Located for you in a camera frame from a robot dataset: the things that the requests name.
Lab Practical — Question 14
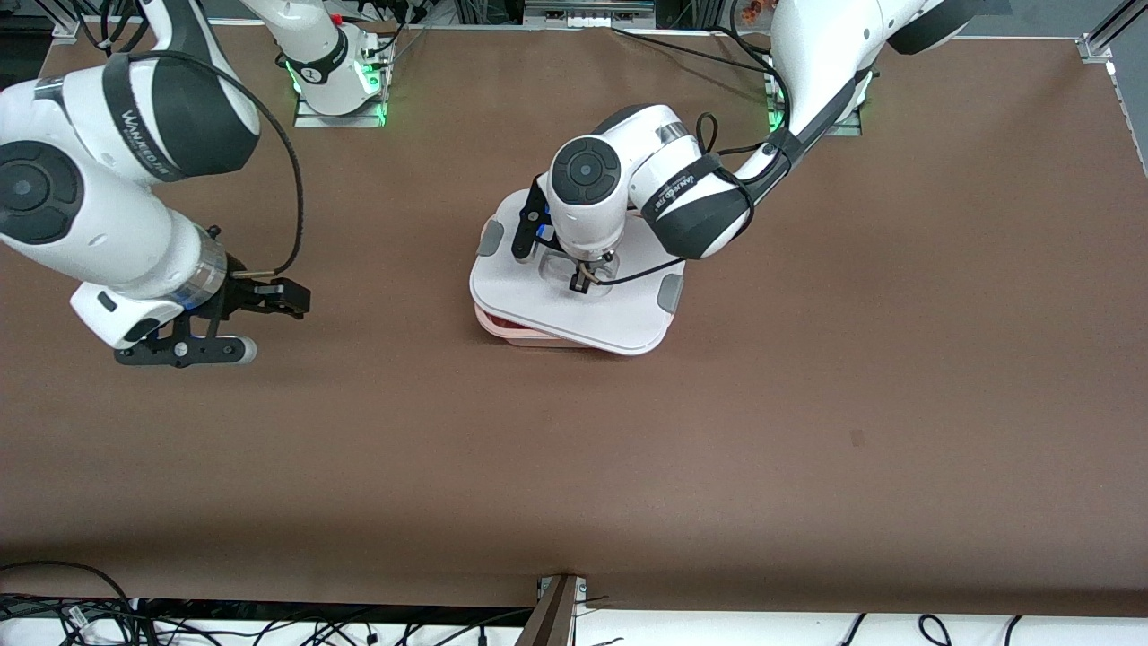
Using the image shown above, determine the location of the thick black looped cable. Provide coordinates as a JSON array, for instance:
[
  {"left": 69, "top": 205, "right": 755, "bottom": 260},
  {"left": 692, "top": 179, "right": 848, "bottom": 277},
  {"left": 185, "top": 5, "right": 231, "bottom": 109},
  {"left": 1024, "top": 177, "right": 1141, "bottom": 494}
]
[{"left": 0, "top": 561, "right": 140, "bottom": 646}]

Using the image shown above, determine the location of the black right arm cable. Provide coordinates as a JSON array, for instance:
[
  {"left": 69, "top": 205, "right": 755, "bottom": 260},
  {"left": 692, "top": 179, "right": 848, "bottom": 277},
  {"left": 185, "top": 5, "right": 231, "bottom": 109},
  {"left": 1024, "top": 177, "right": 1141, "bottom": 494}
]
[{"left": 148, "top": 49, "right": 306, "bottom": 275}]

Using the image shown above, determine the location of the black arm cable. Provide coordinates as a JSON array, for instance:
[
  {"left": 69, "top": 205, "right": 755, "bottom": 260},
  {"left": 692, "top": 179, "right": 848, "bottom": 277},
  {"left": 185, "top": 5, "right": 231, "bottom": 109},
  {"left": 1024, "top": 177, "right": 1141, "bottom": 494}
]
[
  {"left": 592, "top": 109, "right": 795, "bottom": 290},
  {"left": 148, "top": 49, "right": 306, "bottom": 275}
]

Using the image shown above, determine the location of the brown wooden post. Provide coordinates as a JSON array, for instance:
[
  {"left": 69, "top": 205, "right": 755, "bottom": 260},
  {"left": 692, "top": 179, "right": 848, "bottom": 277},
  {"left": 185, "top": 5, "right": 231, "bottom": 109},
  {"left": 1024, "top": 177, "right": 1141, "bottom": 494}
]
[{"left": 517, "top": 574, "right": 579, "bottom": 646}]

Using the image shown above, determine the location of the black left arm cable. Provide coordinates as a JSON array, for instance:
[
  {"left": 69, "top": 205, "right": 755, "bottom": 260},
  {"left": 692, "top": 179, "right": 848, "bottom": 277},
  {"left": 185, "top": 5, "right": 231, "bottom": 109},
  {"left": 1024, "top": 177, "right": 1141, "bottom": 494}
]
[{"left": 592, "top": 109, "right": 795, "bottom": 290}]

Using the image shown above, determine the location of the thin black cable tangle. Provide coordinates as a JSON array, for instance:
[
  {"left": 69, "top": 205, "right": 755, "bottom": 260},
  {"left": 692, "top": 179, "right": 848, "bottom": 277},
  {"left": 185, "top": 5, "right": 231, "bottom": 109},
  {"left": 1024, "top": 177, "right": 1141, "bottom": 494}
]
[{"left": 135, "top": 606, "right": 539, "bottom": 646}]

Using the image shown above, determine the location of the small metal bracket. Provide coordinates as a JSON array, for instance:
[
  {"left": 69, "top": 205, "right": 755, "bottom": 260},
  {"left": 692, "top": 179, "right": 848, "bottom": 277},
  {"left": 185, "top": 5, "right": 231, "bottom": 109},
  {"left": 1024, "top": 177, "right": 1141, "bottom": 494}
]
[{"left": 536, "top": 576, "right": 589, "bottom": 613}]

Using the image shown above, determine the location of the black cable across table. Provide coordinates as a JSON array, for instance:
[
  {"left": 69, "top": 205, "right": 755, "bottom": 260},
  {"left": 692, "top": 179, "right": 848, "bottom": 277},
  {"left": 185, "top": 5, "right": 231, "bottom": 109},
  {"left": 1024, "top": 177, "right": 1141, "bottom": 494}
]
[{"left": 613, "top": 25, "right": 781, "bottom": 77}]

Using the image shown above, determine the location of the white lid with grey clips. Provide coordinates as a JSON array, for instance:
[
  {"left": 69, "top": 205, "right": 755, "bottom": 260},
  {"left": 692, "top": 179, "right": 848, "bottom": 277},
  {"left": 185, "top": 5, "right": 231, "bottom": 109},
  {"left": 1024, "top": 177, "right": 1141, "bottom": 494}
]
[{"left": 469, "top": 188, "right": 688, "bottom": 357}]

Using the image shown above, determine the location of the grey metal device box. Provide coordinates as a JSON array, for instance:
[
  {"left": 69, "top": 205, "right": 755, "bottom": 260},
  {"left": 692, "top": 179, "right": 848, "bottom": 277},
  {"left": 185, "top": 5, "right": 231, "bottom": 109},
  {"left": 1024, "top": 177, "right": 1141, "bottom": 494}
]
[{"left": 525, "top": 0, "right": 657, "bottom": 28}]

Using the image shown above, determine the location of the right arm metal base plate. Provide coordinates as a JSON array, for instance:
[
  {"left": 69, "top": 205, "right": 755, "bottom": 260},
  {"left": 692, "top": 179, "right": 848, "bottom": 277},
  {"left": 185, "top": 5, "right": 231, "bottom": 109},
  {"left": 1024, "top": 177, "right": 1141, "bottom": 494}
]
[{"left": 294, "top": 90, "right": 388, "bottom": 128}]

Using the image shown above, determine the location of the pink plastic storage box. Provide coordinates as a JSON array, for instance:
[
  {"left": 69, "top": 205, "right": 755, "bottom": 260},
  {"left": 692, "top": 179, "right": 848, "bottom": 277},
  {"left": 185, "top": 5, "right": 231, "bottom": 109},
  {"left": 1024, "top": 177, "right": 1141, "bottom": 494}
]
[{"left": 474, "top": 303, "right": 595, "bottom": 350}]

